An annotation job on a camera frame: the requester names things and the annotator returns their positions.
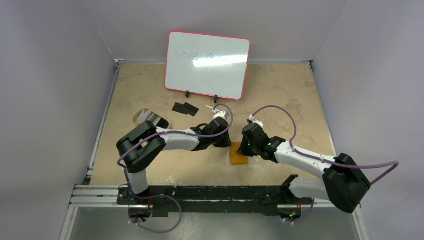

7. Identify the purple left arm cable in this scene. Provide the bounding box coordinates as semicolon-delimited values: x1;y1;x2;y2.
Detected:
117;103;234;234

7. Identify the black credit card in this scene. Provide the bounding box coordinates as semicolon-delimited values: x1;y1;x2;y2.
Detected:
172;102;188;115
183;102;199;117

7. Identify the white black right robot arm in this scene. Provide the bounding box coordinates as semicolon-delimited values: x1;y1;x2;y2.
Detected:
239;123;371;214

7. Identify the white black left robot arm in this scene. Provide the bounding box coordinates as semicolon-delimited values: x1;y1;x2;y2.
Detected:
116;117;232;205

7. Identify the beige oval plastic tray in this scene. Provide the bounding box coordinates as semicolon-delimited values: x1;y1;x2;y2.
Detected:
132;108;170;129

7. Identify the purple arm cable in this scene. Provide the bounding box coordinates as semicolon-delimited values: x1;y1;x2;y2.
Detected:
117;103;234;234
249;105;400;226

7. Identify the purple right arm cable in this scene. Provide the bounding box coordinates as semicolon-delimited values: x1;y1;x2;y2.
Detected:
249;105;400;226

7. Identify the pink framed whiteboard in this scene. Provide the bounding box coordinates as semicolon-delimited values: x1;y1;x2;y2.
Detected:
164;30;251;101

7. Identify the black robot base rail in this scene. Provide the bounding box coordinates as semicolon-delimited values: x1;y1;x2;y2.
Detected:
117;185;312;218

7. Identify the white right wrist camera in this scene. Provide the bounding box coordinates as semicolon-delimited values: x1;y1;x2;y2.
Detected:
247;114;264;128

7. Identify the yellow leather card holder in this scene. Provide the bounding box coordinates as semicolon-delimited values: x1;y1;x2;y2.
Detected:
229;142;249;165

